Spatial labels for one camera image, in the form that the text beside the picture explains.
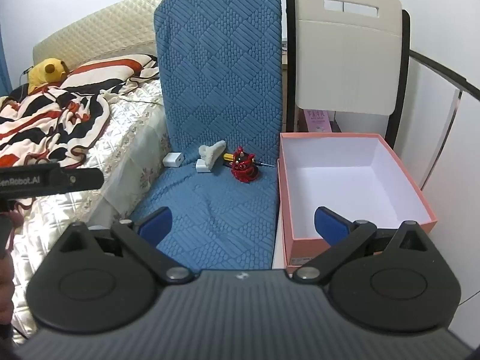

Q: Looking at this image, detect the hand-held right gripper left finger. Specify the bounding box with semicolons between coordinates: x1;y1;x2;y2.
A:
47;206;196;285

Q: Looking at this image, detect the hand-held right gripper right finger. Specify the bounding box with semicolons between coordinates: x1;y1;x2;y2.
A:
292;206;436;284

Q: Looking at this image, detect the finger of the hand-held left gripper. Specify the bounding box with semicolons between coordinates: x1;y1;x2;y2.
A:
60;167;105;190

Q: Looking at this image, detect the pink cardboard box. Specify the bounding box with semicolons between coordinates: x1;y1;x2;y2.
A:
278;132;439;269

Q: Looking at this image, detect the white fluffy toy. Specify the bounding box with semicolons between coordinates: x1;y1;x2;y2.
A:
198;139;227;169

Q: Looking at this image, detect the red figurine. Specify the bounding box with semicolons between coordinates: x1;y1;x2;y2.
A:
229;146;260;184

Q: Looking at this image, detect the cream quilted bedsheet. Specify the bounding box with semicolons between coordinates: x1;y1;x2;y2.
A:
9;79;170;340

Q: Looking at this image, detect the red black striped blanket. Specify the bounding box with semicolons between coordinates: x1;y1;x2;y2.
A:
0;82;113;211

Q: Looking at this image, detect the yellow screwdriver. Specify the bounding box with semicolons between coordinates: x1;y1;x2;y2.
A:
223;152;274;168

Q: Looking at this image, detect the pink carton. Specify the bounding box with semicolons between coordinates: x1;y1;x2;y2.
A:
304;109;335;134

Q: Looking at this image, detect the yellow plush toy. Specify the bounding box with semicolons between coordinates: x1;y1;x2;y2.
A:
27;58;72;94

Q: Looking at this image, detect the striped pillow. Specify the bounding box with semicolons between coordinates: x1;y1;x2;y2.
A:
60;54;159;95

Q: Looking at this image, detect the blue curtain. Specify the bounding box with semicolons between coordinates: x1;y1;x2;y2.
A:
0;32;13;92

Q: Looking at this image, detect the shiny metal strip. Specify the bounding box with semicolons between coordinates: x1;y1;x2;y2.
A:
419;90;464;193

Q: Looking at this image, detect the blue quilted chair cushion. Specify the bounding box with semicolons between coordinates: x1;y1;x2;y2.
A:
129;0;283;271

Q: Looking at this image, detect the cream quilted headboard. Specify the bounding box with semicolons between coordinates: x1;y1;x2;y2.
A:
32;0;208;69

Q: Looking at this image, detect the white chair back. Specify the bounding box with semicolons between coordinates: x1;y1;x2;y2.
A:
293;0;403;115

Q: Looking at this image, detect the black curved rail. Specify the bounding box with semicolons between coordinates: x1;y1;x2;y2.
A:
409;48;480;103

